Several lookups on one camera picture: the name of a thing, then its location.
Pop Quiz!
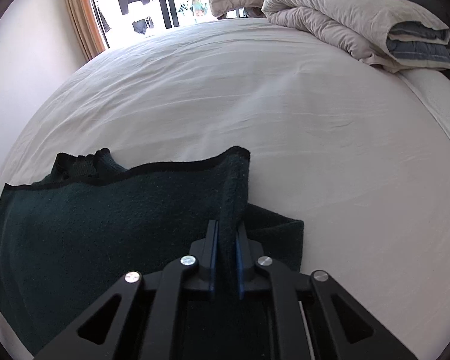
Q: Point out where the small hanging dark garment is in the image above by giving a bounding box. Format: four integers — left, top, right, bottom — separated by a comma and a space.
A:
132, 17, 154, 34

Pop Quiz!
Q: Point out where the bed with white sheet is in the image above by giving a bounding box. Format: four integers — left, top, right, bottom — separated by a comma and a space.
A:
0, 19, 450, 360

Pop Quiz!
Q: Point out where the dark green knit sweater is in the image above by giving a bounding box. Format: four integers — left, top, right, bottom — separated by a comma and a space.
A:
0, 146, 304, 360

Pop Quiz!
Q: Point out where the beige curtain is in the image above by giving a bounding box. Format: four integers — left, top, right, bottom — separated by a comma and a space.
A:
60, 0, 106, 61

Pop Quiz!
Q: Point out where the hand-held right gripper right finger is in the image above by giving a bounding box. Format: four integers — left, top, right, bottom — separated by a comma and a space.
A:
235, 222, 417, 360

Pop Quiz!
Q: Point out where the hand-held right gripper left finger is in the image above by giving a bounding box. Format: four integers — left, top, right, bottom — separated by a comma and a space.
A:
34, 219, 220, 360

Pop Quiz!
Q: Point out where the folded beige duvet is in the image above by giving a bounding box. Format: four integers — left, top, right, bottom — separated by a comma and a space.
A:
262, 0, 450, 74

